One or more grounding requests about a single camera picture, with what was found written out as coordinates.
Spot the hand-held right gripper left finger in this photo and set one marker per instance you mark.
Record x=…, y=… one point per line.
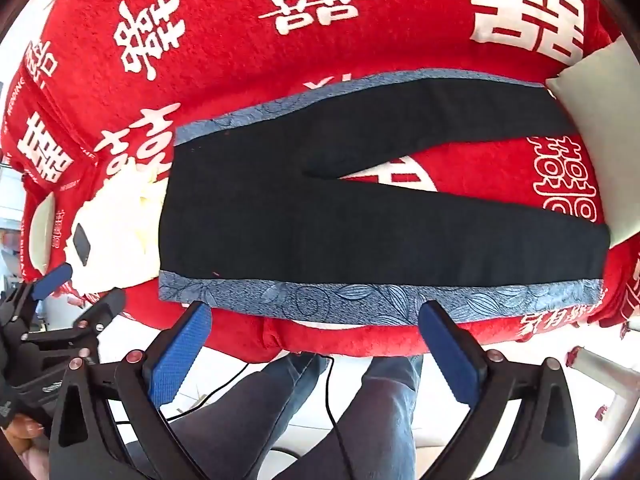
x=175, y=355

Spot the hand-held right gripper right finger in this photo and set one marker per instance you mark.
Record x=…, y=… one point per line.
x=450, y=355

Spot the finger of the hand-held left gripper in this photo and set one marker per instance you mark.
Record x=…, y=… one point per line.
x=55, y=278
x=107, y=306

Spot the black pants with blue trim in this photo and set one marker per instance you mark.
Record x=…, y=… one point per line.
x=300, y=235

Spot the person's left hand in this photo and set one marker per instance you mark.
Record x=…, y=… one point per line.
x=22, y=440

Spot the person's right leg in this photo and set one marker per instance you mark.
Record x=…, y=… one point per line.
x=380, y=410

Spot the person's leg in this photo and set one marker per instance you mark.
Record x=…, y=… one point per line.
x=380, y=410
x=240, y=420

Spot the person's left leg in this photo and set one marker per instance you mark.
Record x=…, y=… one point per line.
x=240, y=420

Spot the red printed blanket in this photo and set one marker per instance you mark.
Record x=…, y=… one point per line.
x=240, y=60

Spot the pale grey pillow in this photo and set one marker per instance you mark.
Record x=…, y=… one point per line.
x=600, y=110

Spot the white metal frame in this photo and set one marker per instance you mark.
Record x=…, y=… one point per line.
x=600, y=366

